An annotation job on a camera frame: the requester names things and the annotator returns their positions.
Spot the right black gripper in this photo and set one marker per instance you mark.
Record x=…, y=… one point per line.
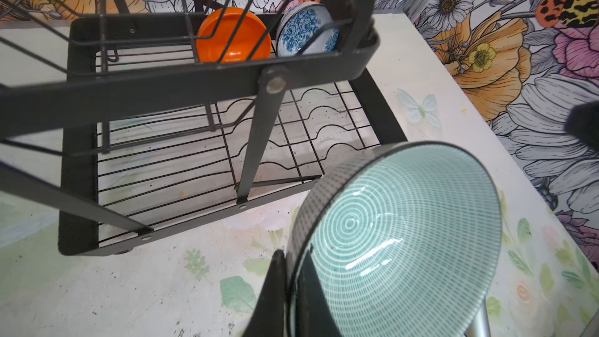
x=583, y=124

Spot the orange plastic bowl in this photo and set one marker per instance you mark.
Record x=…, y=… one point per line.
x=233, y=35

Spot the mint green ceramic bowl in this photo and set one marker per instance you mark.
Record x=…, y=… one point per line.
x=401, y=240

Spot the silver microphone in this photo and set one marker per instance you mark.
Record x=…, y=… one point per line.
x=479, y=327

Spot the black wire dish rack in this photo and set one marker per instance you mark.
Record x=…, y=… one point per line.
x=109, y=118

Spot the blue floral ceramic bowl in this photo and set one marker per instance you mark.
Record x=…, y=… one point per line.
x=299, y=25

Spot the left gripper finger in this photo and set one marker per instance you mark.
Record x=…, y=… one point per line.
x=285, y=311

